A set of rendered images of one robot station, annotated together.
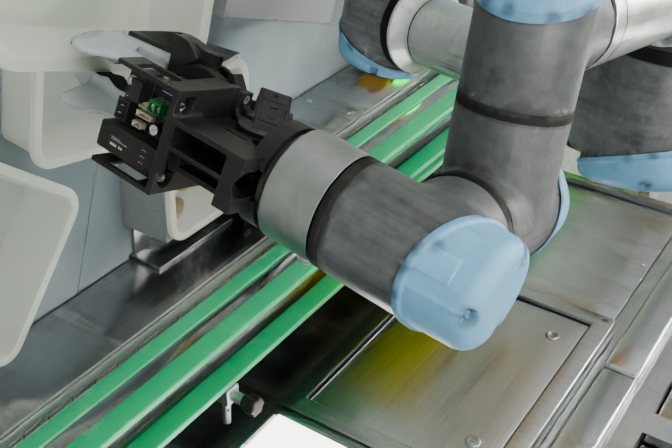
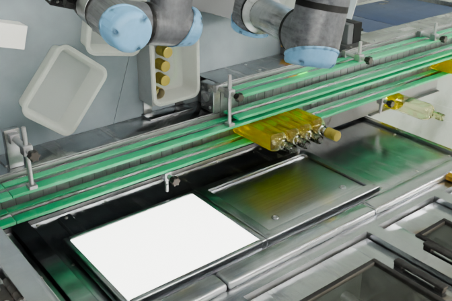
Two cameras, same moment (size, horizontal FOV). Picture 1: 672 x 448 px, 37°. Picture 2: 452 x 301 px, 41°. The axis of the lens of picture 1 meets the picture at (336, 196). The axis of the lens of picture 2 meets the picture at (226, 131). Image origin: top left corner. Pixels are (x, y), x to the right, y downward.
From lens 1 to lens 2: 0.69 m
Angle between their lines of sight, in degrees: 19
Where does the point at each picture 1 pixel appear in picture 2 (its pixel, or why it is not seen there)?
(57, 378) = (87, 146)
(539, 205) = (174, 17)
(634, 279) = (408, 176)
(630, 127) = (295, 35)
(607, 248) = (402, 162)
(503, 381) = (305, 199)
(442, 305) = (107, 28)
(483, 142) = not seen: outside the picture
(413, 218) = (109, 3)
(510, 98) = not seen: outside the picture
